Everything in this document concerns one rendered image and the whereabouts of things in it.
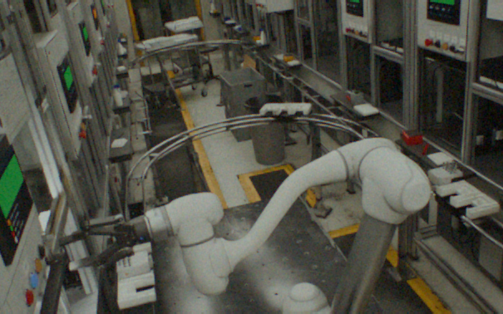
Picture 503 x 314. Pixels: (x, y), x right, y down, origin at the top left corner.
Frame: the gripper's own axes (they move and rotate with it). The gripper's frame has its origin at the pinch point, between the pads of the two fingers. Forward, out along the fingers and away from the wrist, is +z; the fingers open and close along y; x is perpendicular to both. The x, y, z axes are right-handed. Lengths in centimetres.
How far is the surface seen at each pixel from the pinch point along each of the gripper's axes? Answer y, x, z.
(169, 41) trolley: -104, -543, -125
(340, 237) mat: -154, -128, -149
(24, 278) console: 10.9, 18.9, 8.6
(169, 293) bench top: -74, -51, -21
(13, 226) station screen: 24.5, 18.8, 5.9
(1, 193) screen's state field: 32.3, 17.8, 5.6
